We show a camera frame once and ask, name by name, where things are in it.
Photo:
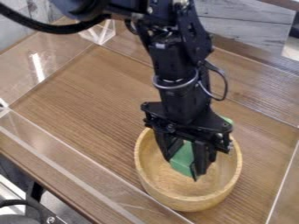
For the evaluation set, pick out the clear acrylic front wall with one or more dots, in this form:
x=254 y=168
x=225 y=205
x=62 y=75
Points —
x=83 y=183

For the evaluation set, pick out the black table leg bracket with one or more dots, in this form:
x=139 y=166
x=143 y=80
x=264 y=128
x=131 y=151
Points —
x=39 y=211

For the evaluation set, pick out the clear acrylic corner bracket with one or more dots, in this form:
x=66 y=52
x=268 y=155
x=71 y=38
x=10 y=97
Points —
x=101 y=33

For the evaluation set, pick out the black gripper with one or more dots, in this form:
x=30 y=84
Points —
x=185 y=106

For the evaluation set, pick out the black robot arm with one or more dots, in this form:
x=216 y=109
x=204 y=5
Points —
x=166 y=24

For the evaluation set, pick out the green rectangular block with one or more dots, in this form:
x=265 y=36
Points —
x=216 y=135

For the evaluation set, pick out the brown wooden bowl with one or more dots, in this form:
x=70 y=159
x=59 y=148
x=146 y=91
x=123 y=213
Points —
x=177 y=190

